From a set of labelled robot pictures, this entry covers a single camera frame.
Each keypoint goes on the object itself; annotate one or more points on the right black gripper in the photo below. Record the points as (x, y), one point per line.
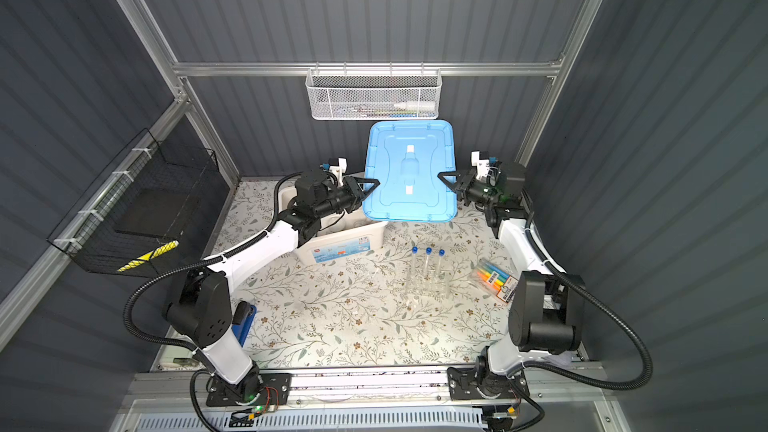
(465, 183)

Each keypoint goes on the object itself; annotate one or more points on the blue handled tool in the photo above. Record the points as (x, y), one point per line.
(242, 321)

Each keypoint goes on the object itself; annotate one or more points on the white wire mesh basket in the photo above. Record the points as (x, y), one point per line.
(349, 96)

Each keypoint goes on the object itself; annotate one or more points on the white plastic storage bin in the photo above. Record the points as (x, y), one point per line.
(342, 236)

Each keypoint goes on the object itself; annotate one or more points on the clear acrylic tube rack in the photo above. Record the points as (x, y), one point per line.
(425, 292)

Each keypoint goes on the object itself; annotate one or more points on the blue plastic bin lid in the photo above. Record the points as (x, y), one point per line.
(406, 157)

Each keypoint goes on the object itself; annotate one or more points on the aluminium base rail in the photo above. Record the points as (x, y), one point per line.
(301, 387)

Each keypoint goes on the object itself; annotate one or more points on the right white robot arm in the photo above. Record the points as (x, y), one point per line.
(545, 316)

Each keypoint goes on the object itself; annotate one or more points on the coloured marker pack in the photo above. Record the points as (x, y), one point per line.
(497, 279)

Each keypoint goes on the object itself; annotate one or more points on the white bottle in basket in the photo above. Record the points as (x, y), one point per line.
(416, 106)

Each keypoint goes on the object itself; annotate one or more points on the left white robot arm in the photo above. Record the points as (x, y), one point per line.
(200, 299)

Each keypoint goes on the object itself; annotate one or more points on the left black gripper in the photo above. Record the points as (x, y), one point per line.
(353, 188)

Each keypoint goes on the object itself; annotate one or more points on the black wire mesh basket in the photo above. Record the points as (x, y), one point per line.
(154, 212)

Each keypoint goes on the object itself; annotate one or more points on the blue-capped test tube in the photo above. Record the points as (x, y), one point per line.
(415, 264)
(426, 265)
(439, 265)

